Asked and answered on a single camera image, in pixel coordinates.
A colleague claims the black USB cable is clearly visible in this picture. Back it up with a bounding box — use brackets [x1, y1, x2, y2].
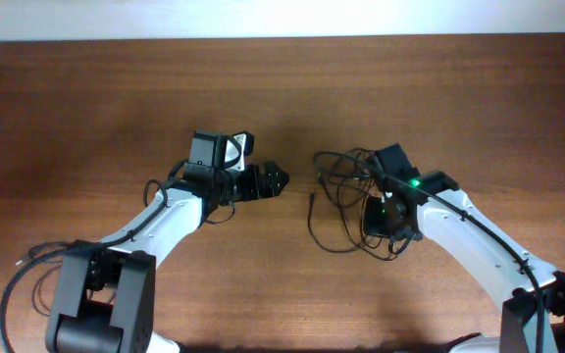
[306, 147, 401, 262]

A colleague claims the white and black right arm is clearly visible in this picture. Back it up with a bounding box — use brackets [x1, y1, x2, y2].
[364, 144, 565, 352]

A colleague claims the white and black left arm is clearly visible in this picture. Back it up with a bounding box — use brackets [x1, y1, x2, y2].
[45, 130, 289, 353]

